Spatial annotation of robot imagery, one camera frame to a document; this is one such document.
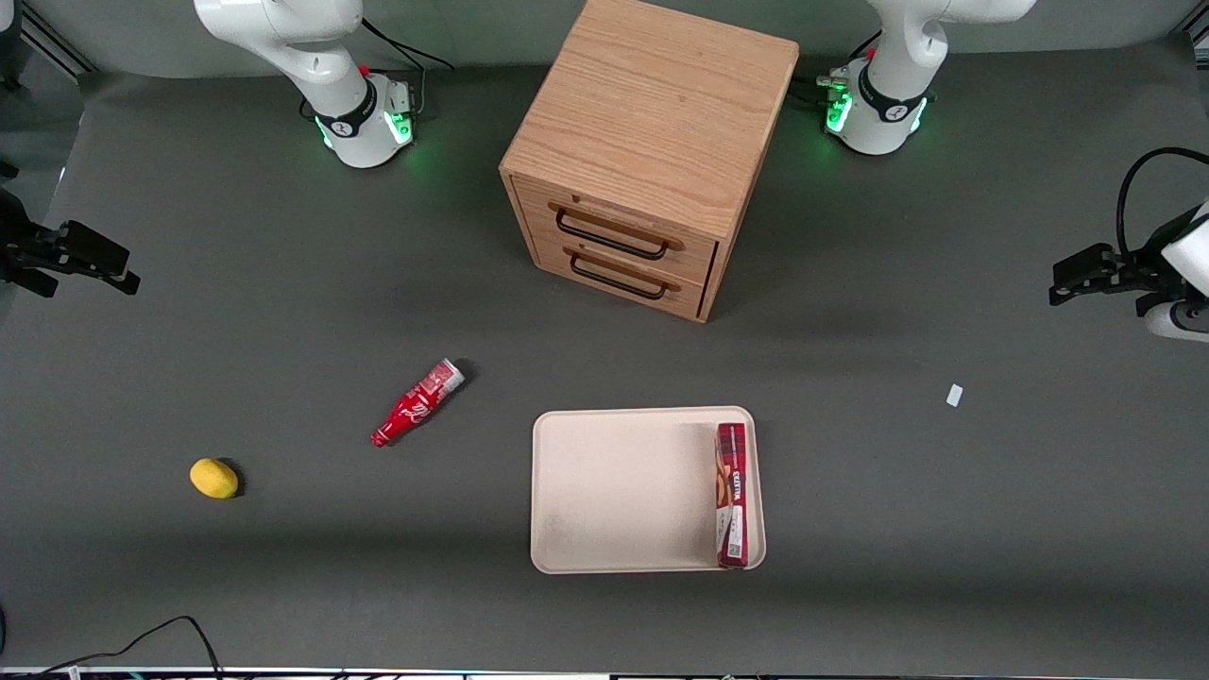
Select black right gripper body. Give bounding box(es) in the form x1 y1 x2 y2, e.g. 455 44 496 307
0 189 60 248

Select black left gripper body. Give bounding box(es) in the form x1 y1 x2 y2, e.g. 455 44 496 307
1129 212 1196 292

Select red cookie box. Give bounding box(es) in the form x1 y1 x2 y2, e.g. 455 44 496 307
715 422 750 570

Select cream plastic tray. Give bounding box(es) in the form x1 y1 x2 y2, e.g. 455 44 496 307
531 406 767 575

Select yellow lemon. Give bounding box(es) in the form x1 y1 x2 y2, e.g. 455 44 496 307
189 458 240 500

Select red cola bottle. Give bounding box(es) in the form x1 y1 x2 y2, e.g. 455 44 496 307
370 358 467 449

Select wooden drawer cabinet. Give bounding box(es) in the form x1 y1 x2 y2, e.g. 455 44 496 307
499 0 801 324

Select wooden drawer front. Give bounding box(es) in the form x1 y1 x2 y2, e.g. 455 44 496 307
513 175 721 284
529 231 711 322

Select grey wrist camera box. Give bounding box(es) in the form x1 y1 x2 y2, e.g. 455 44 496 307
1145 300 1209 343

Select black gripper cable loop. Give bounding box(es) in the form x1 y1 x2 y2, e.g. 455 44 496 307
1116 146 1209 258

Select aluminium frame rail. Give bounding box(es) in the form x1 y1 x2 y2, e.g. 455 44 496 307
17 0 97 78

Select black left arm base cables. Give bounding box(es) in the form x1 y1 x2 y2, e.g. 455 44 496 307
792 31 884 107

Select black arm base cables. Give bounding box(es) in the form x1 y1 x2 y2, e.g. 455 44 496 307
359 17 455 122
792 31 884 107

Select black right arm base cables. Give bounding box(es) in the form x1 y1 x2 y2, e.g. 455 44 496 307
359 17 455 122

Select long black looped cable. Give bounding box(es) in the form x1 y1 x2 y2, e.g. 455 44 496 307
0 616 224 680

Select black metal drawer handle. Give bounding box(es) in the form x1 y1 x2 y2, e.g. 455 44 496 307
569 251 670 301
554 208 672 262

